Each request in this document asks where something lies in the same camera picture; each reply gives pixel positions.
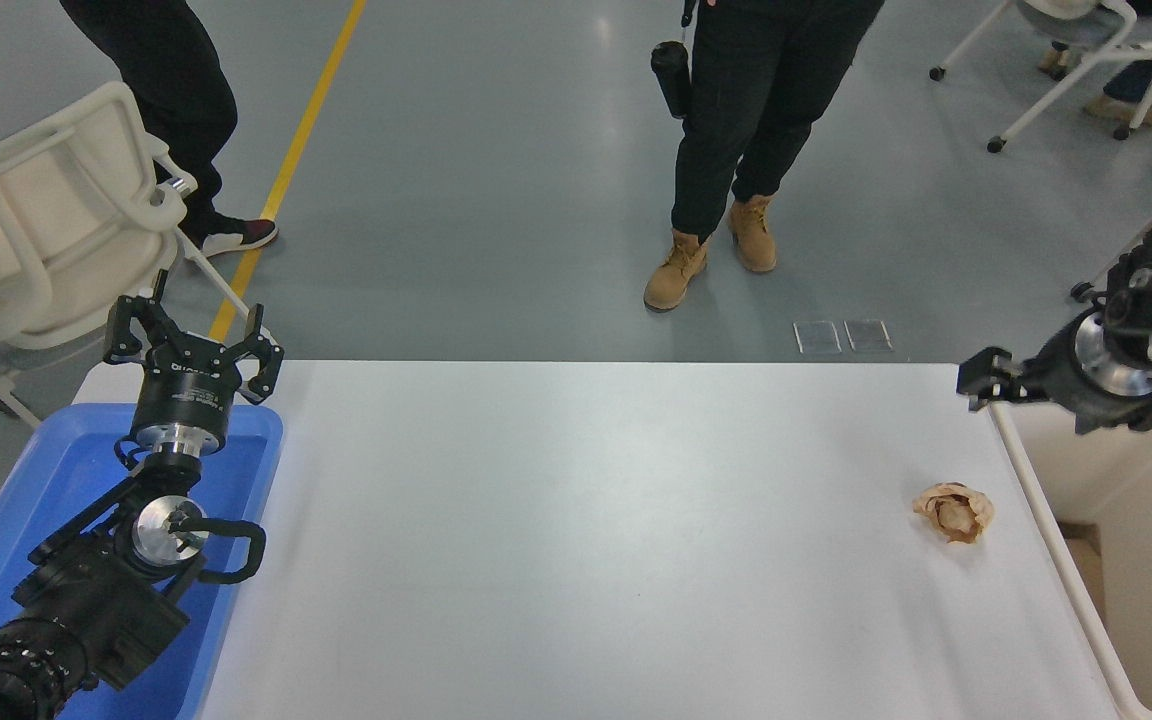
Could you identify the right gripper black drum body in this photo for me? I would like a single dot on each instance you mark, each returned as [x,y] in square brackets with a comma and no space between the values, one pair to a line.
[1116,412]

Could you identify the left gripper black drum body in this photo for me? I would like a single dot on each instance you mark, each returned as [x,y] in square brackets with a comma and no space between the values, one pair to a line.
[184,395]

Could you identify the white chair with grey seat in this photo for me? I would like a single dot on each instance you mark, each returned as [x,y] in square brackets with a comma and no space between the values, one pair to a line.
[1086,25]

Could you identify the blue plastic tray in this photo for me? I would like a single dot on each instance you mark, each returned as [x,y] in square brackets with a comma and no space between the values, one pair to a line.
[66,470]

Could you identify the person in red-white shoes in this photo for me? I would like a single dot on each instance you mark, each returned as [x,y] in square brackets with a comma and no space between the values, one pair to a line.
[176,90]

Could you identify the person in tan shoes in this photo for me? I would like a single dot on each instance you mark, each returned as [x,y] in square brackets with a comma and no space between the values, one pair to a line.
[1141,75]

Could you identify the cream swivel chair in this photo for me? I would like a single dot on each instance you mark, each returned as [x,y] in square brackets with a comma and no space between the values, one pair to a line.
[56,220]

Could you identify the tan paper ball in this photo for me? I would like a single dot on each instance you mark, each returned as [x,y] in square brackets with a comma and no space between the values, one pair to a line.
[954,512]

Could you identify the large pale bin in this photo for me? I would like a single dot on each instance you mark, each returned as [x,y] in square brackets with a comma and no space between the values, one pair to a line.
[1136,560]

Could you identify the clear floor plate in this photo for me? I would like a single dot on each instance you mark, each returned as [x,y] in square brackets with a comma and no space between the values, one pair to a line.
[818,337]
[868,336]

